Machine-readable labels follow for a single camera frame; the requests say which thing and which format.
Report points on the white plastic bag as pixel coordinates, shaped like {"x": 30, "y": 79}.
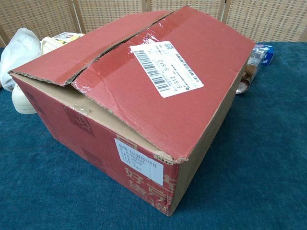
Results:
{"x": 16, "y": 52}

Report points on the bamboo folding screen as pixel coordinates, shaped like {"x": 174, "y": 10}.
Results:
{"x": 263, "y": 19}

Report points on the clear box of brown cookies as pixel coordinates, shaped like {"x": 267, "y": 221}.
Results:
{"x": 249, "y": 72}

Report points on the blue Oreo cookie pack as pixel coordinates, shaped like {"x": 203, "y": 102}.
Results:
{"x": 268, "y": 57}

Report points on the red cardboard box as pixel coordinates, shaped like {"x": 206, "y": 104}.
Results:
{"x": 192, "y": 72}

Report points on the dark teal table top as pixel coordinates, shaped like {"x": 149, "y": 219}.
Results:
{"x": 48, "y": 179}

